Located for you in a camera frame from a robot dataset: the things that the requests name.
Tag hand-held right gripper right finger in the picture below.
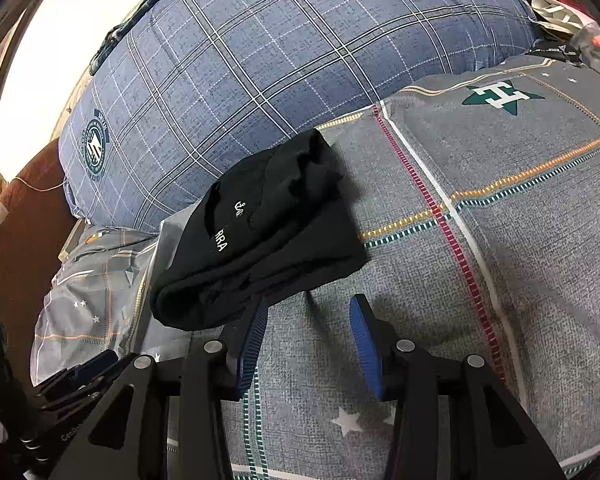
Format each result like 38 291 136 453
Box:
349 294 566 480

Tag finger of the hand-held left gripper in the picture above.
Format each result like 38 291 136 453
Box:
55 349 121 386
32 379 106 413

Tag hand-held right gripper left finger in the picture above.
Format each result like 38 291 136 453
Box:
47 299 270 480

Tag black pants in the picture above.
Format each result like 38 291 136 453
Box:
150 127 370 332

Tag grey star printed pillow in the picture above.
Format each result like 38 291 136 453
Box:
34 225 166 386

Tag brown wooden headboard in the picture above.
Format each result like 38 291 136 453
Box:
0 140 88 311

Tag grey printed quilt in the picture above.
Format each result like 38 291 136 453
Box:
140 52 600 480

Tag blue checked pillow with emblem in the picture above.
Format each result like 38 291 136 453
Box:
57 0 541 233

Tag clear plastic wrapping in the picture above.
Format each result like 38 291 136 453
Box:
570 10 600 78

